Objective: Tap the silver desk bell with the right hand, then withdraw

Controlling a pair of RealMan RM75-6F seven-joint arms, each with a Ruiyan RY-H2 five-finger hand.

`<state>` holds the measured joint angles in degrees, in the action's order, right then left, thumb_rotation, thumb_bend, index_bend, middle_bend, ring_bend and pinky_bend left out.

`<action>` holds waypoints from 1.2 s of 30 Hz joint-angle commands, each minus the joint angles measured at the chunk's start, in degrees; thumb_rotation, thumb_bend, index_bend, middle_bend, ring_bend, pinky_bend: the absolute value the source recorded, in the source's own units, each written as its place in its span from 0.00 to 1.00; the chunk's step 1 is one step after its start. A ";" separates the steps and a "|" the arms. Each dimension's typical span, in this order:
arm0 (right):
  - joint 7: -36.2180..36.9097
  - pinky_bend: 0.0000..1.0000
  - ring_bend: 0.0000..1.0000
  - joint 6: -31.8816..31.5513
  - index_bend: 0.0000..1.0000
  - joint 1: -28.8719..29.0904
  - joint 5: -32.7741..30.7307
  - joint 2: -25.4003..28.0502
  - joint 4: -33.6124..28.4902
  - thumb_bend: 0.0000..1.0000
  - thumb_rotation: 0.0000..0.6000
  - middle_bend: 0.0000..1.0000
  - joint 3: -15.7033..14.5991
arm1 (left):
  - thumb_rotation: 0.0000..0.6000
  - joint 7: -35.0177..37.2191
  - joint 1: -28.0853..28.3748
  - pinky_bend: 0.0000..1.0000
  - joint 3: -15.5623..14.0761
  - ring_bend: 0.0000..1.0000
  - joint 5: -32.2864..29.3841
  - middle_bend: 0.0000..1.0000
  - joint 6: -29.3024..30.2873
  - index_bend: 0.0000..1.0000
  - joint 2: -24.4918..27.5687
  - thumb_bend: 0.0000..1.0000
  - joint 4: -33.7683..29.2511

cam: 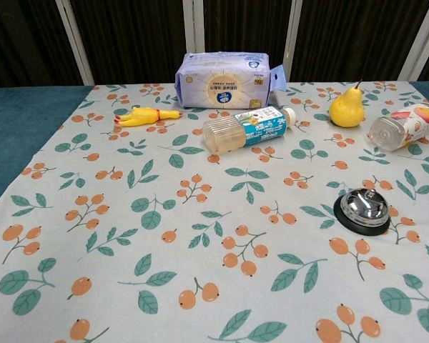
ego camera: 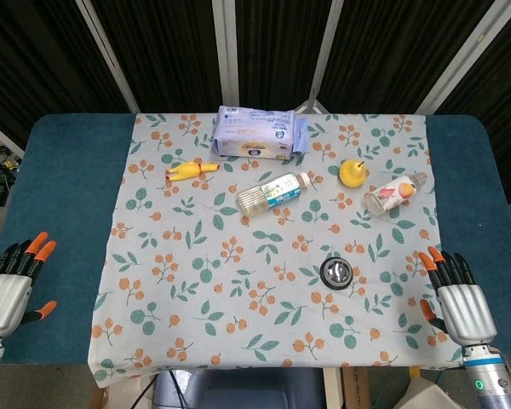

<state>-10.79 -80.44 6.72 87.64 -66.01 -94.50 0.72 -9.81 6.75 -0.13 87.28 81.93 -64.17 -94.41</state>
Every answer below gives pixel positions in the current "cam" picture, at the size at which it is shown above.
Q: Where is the white tablecloth with fruit print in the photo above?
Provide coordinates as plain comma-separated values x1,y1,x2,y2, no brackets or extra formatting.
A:
0,81,429,343

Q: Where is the silver desk bell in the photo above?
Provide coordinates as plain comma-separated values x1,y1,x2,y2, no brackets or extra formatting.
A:
333,187,392,237

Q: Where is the clear bottle with teal label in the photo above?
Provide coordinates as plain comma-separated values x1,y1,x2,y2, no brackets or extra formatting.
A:
202,106,297,155

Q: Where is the yellow rubber chicken toy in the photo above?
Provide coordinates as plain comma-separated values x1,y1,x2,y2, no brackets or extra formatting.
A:
114,106,184,127

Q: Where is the purple tissue pack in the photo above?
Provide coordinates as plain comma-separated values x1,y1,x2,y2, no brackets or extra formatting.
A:
174,51,287,109

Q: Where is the yellow pear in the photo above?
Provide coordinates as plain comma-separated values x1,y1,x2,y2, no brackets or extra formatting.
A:
328,79,365,129

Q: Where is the clear bottle with peach label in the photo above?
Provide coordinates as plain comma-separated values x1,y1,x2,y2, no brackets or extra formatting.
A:
367,103,429,151

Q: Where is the white partition frame post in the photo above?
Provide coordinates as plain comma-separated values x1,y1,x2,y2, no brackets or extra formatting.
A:
400,0,429,81
182,0,205,55
285,0,305,83
54,0,95,86

